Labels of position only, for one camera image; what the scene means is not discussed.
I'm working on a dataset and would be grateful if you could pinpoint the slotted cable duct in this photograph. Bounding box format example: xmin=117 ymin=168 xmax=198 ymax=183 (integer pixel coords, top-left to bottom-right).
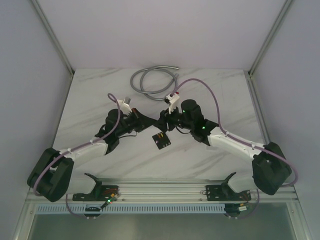
xmin=34 ymin=202 xmax=286 ymax=215

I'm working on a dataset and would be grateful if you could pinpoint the grey coiled hose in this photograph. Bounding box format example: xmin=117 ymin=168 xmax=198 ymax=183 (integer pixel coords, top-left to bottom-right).
xmin=129 ymin=65 xmax=180 ymax=102

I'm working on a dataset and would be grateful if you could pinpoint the black fuse box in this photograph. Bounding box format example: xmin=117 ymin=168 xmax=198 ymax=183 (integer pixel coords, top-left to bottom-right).
xmin=152 ymin=132 xmax=171 ymax=150

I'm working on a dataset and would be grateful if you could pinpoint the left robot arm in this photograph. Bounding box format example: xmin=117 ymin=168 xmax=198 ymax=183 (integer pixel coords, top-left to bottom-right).
xmin=27 ymin=108 xmax=156 ymax=202

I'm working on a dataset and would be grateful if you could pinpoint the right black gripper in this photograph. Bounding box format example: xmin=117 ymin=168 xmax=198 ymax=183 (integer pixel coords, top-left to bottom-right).
xmin=153 ymin=102 xmax=194 ymax=133

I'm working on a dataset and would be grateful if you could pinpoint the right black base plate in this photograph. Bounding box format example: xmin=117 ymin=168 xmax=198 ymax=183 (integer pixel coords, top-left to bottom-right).
xmin=204 ymin=185 xmax=252 ymax=202

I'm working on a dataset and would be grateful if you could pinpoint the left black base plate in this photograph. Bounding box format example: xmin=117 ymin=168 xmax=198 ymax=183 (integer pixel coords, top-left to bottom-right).
xmin=72 ymin=185 xmax=119 ymax=202

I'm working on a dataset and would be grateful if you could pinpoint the aluminium mounting rail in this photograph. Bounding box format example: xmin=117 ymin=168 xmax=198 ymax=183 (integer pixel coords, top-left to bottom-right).
xmin=25 ymin=178 xmax=298 ymax=204

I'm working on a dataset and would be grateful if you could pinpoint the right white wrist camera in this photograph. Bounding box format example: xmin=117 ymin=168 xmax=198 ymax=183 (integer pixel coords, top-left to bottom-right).
xmin=164 ymin=93 xmax=180 ymax=114

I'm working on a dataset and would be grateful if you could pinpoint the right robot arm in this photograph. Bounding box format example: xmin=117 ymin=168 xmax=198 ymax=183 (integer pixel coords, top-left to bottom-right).
xmin=155 ymin=99 xmax=292 ymax=200

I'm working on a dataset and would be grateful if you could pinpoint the brown blade fuse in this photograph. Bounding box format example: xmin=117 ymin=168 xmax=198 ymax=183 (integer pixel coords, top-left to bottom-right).
xmin=132 ymin=108 xmax=139 ymax=119

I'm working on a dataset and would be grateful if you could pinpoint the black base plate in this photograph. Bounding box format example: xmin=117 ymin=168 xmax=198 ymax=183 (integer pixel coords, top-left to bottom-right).
xmin=72 ymin=185 xmax=119 ymax=202
xmin=204 ymin=185 xmax=252 ymax=202

